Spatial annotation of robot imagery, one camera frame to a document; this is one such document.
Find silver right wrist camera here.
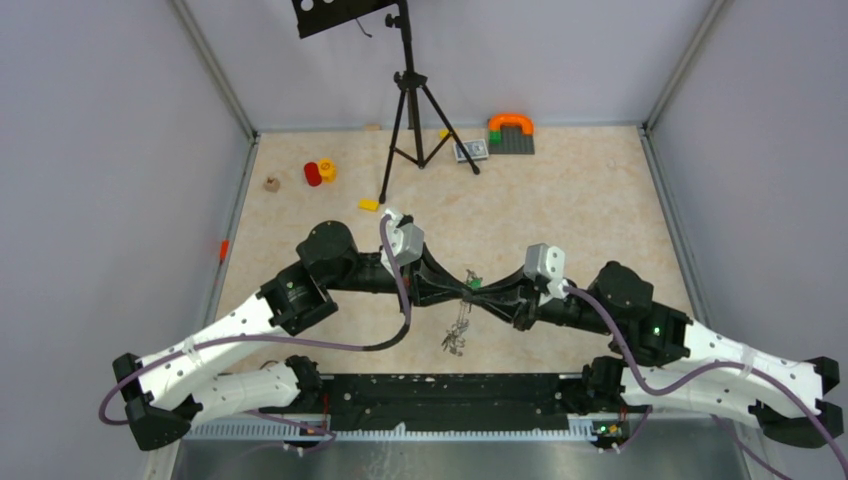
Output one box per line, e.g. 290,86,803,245
523,243,570,307

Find grey lego baseplate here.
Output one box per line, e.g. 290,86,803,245
488,127,535,155

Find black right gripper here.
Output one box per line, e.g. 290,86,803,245
470,266,615,336

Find yellow plastic cylinder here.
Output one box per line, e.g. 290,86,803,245
318,158,337,183

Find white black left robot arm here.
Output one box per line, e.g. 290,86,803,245
112,211,471,451

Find blue playing card box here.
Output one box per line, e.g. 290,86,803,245
453,139,490,163

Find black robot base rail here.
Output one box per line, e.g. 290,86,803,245
266,360,648,446

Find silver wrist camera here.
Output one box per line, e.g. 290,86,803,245
381,208,424,269
523,243,570,307

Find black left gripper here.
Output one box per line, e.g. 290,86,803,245
325,242,473,316

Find black tripod stand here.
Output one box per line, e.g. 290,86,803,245
378,1,481,205

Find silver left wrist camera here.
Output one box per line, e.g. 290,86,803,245
381,208,424,269

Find red plastic cylinder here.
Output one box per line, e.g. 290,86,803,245
303,162,323,187

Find black perforated mount plate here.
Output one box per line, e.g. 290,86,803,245
291,0,396,39

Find orange plastic arch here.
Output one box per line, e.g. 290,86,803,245
488,113,535,135

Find small wooden block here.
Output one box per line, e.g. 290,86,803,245
262,176,280,193

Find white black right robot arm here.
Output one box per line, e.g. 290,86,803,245
464,261,844,449

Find yellow lego brick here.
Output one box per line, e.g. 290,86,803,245
358,199,380,212

